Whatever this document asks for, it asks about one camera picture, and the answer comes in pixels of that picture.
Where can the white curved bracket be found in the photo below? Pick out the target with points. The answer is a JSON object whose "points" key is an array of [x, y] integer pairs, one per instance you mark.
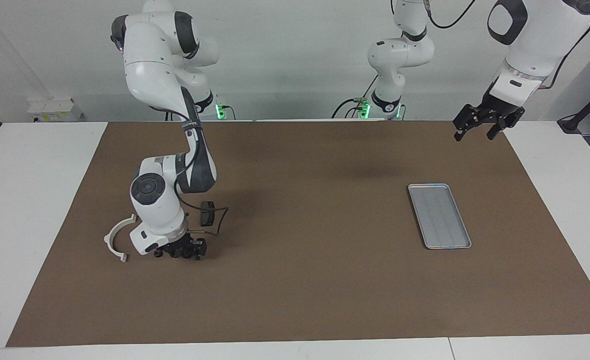
{"points": [[111, 235]]}

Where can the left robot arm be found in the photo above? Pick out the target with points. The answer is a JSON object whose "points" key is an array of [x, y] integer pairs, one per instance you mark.
{"points": [[534, 35]]}

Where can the silver metal tray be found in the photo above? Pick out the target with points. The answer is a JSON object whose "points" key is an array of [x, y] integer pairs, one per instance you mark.
{"points": [[439, 216]]}

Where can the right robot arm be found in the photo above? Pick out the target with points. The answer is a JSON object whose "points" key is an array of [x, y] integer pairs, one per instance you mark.
{"points": [[147, 75]]}

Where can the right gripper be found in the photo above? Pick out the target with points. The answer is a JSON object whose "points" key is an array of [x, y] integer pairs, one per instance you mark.
{"points": [[189, 247]]}

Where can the white box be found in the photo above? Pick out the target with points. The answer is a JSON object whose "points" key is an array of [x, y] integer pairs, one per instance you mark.
{"points": [[55, 110]]}

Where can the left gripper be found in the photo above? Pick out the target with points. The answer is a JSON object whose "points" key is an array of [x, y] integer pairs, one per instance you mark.
{"points": [[500, 111]]}

